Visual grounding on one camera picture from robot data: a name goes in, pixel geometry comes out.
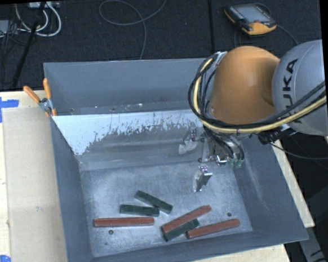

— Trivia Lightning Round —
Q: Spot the pale wood flat board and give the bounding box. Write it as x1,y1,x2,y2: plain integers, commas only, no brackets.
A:
0,104,68,262

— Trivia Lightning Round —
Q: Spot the grey metal bin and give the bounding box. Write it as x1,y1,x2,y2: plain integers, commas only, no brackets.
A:
42,43,312,262

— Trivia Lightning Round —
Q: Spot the red-brown flat block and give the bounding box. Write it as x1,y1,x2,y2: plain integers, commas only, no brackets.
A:
159,204,214,234
93,213,156,232
184,217,242,240

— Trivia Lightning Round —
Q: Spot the dark green flat block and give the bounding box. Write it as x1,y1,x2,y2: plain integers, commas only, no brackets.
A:
133,187,174,217
161,217,202,243
119,201,161,220

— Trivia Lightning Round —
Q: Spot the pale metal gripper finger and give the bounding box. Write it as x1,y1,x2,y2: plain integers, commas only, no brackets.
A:
190,164,215,193
176,127,201,156

